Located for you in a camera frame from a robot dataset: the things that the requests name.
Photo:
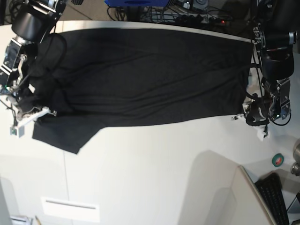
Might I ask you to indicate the beige partition panel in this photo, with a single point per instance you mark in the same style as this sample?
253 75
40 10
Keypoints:
250 208

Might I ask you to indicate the black t-shirt with colourful print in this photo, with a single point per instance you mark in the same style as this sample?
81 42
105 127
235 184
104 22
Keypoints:
99 78

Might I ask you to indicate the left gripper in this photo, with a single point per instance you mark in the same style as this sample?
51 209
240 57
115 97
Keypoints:
256 113

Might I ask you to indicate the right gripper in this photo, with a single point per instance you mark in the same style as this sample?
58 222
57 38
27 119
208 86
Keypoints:
28 109

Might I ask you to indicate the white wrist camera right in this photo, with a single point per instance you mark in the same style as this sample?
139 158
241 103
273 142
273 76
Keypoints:
17 131

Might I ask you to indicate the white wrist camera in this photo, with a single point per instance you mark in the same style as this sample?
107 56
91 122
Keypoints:
17 131
262 133

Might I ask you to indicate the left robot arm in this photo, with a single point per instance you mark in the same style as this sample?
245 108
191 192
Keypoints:
276 24

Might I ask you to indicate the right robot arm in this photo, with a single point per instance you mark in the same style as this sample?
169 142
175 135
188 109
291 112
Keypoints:
35 22

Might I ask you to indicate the green tape roll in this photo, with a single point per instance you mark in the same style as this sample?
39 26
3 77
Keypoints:
278 160

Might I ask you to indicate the black power strip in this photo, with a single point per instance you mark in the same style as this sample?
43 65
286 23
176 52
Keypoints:
198 19

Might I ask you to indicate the white cable slot cover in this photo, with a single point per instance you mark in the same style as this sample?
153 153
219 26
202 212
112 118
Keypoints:
70 210

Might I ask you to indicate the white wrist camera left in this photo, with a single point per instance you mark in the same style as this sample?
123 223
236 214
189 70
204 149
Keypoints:
262 133

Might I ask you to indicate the silver metal cylinder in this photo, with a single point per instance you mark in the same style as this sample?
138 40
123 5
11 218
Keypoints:
295 168

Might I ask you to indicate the black keyboard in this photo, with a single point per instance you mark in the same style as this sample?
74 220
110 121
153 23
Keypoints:
270 189

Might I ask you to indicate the blue box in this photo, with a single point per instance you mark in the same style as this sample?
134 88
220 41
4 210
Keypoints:
137 3

